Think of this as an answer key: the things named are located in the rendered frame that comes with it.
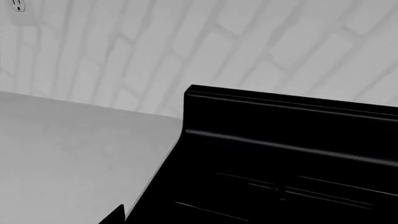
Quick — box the white wall outlet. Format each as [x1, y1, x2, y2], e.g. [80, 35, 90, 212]
[6, 0, 37, 26]

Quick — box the black stove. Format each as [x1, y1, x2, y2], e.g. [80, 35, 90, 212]
[123, 84, 398, 224]

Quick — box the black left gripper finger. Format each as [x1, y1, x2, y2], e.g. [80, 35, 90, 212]
[98, 203, 126, 224]

